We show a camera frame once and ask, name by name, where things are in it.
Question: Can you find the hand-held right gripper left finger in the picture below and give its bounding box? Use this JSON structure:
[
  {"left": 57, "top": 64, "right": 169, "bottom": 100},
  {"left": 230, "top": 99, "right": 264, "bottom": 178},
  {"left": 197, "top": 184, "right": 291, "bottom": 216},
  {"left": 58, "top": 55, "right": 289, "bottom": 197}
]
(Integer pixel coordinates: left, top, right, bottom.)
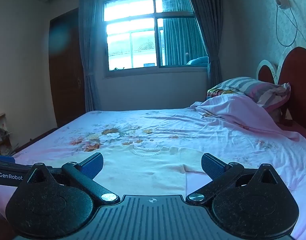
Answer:
[{"left": 25, "top": 152, "right": 121, "bottom": 204}]

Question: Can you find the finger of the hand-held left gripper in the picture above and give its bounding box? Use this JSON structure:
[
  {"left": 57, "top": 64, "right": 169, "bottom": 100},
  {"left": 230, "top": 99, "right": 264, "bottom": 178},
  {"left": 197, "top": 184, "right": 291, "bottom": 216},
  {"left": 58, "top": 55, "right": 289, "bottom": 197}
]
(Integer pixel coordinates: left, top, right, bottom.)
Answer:
[{"left": 0, "top": 154, "right": 15, "bottom": 165}]

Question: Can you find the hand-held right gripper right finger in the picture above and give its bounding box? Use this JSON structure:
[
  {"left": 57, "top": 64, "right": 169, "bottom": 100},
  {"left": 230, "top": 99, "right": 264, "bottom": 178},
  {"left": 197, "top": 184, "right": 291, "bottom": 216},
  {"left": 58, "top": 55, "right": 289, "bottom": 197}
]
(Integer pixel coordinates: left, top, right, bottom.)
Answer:
[{"left": 186, "top": 152, "right": 284, "bottom": 204}]

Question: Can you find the cream knit sweater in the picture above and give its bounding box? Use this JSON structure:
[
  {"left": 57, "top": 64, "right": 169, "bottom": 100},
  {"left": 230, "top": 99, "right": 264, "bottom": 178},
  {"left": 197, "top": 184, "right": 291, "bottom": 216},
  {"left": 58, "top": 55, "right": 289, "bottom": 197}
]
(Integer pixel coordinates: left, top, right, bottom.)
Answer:
[{"left": 93, "top": 145, "right": 206, "bottom": 198}]

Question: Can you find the wooden nightstand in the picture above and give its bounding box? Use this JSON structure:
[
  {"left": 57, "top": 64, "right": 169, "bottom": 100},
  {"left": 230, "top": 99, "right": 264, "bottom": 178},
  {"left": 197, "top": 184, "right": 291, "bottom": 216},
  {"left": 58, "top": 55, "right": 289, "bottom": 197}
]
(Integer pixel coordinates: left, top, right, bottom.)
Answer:
[{"left": 0, "top": 113, "right": 13, "bottom": 155}]

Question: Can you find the pink blanket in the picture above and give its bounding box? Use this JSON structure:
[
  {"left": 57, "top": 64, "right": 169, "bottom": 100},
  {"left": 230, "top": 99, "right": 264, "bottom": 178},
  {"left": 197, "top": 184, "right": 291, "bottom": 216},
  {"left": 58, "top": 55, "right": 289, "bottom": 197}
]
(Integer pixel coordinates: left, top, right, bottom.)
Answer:
[{"left": 188, "top": 95, "right": 301, "bottom": 142}]

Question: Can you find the floral bedsheet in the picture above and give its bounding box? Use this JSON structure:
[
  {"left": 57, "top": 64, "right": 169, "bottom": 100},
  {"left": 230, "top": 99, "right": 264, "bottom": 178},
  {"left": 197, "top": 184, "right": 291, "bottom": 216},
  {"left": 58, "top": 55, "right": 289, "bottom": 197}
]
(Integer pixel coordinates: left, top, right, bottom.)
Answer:
[{"left": 0, "top": 107, "right": 306, "bottom": 240}]

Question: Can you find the brown wooden door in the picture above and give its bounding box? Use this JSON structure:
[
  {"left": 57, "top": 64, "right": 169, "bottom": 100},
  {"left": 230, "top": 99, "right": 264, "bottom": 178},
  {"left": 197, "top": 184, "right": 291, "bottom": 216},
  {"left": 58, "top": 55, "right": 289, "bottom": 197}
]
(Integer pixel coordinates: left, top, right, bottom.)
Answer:
[{"left": 48, "top": 7, "right": 87, "bottom": 128}]

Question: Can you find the striped pillow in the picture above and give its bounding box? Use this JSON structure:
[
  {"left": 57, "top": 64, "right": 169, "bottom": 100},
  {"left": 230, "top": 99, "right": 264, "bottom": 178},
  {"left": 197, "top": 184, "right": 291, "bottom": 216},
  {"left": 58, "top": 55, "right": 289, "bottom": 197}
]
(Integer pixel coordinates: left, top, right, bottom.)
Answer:
[{"left": 206, "top": 77, "right": 292, "bottom": 111}]

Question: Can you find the blue quilt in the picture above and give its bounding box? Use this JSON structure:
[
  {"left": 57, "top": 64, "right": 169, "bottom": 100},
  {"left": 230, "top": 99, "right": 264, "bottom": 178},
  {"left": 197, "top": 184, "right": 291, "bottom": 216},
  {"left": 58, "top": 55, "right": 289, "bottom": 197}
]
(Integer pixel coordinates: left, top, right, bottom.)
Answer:
[{"left": 186, "top": 56, "right": 209, "bottom": 66}]

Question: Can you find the red heart-shaped headboard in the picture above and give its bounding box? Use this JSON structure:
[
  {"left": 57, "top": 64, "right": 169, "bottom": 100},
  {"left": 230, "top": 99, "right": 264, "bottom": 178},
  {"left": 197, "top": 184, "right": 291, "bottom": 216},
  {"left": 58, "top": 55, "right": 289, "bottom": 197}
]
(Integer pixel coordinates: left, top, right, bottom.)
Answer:
[{"left": 256, "top": 46, "right": 306, "bottom": 135}]

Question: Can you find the sliding glass window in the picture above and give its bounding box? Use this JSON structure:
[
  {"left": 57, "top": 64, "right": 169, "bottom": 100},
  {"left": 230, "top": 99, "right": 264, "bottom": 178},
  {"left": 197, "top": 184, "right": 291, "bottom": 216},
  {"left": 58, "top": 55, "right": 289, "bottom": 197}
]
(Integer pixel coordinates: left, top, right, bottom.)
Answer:
[{"left": 102, "top": 0, "right": 210, "bottom": 72}]

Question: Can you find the dark hanging cable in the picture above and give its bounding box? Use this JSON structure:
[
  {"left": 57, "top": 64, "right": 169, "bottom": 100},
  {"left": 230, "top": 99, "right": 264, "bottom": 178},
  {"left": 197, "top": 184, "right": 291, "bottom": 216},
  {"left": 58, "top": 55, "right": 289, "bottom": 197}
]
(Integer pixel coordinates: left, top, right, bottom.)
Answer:
[{"left": 275, "top": 0, "right": 306, "bottom": 48}]

